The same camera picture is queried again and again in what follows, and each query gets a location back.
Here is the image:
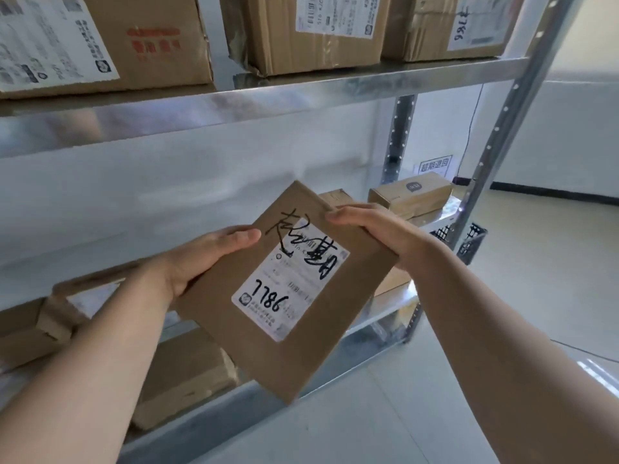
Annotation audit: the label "brown parcel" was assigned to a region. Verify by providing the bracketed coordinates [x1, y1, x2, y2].
[318, 189, 412, 298]

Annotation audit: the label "person's right forearm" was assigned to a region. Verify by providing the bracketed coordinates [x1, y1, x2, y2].
[408, 238, 619, 464]

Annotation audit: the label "cube box with taped top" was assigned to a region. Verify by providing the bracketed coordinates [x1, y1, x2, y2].
[172, 180, 400, 405]

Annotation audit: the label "person's left hand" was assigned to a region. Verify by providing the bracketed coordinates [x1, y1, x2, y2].
[161, 225, 262, 304]

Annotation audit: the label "white printed notice sheet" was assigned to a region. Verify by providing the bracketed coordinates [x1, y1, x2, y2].
[418, 155, 454, 177]

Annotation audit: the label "person's right hand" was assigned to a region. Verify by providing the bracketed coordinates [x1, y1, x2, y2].
[324, 202, 438, 271]

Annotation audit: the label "person's left forearm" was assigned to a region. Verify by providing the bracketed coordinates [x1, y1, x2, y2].
[0, 263, 175, 464]

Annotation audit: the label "cardboard box with handwritten label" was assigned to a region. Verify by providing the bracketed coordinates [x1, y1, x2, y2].
[382, 0, 526, 63]

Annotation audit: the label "black plastic crate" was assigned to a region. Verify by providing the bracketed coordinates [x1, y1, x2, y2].
[430, 222, 488, 266]

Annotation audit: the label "boxes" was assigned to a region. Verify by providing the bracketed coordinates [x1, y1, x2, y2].
[130, 171, 455, 430]

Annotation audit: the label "tape-wrapped cubic cardboard box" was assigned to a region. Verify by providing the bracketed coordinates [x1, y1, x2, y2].
[220, 0, 393, 77]

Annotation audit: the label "metal shelving rack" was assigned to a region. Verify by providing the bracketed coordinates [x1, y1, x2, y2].
[0, 0, 589, 464]

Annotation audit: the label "thin black cable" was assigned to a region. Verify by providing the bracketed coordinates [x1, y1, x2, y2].
[454, 84, 484, 184]

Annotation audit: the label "long box red print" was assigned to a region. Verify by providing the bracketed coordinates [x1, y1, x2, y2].
[0, 0, 215, 100]

